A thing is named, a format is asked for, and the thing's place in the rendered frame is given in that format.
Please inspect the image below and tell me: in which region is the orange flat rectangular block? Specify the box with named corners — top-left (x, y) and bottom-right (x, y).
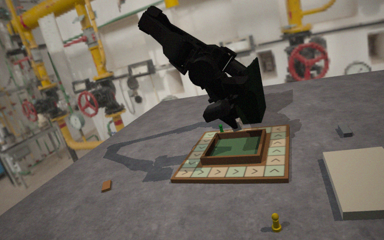
top-left (102, 180), bottom-right (112, 193)

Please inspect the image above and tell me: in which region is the yellow pawn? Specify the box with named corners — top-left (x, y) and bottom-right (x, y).
top-left (271, 213), bottom-right (281, 233)

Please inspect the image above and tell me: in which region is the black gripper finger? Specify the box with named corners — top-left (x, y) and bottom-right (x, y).
top-left (219, 104), bottom-right (238, 129)
top-left (229, 95), bottom-right (239, 119)

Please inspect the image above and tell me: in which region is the white die with black pips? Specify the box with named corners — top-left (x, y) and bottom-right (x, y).
top-left (231, 118), bottom-right (243, 132)

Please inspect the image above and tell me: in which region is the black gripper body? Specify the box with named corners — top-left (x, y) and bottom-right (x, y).
top-left (201, 71), bottom-right (234, 123)

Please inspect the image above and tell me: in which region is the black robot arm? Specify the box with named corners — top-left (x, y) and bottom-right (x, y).
top-left (138, 6), bottom-right (250, 98)

